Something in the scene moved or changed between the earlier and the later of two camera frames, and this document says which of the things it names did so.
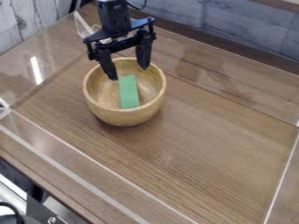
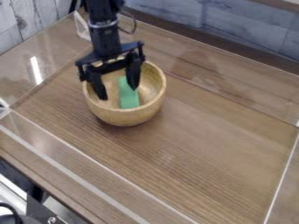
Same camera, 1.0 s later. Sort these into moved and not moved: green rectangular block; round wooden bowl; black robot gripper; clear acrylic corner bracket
Moved: black robot gripper
Not moved: clear acrylic corner bracket; round wooden bowl; green rectangular block
